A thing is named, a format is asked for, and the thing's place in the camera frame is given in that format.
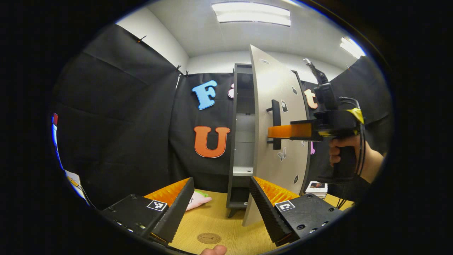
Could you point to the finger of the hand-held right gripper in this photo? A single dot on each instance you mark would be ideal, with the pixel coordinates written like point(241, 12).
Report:
point(290, 131)

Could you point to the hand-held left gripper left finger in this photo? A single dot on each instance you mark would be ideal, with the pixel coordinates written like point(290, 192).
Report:
point(178, 212)

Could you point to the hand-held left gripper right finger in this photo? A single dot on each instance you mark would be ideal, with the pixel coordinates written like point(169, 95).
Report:
point(267, 212)

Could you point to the round wooden coaster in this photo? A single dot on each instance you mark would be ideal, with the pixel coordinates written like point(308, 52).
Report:
point(209, 238)

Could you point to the beige cabinet door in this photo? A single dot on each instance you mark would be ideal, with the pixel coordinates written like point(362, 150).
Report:
point(269, 85)

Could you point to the dark grey cabinet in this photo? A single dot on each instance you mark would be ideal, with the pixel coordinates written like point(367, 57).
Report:
point(231, 141)

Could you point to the pink plush toy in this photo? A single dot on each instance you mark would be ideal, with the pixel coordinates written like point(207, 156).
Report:
point(199, 201)

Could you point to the small ceiling light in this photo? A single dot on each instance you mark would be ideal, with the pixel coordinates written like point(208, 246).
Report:
point(352, 47)

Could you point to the black backdrop cloth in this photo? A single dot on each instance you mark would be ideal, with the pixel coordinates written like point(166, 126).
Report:
point(124, 141)

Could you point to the white paper sheet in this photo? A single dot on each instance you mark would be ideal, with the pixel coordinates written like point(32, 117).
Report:
point(72, 178)

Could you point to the long ceiling light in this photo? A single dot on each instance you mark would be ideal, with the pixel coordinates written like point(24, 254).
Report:
point(251, 13)

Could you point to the red and white poster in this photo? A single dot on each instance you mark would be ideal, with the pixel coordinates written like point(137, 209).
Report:
point(55, 119)

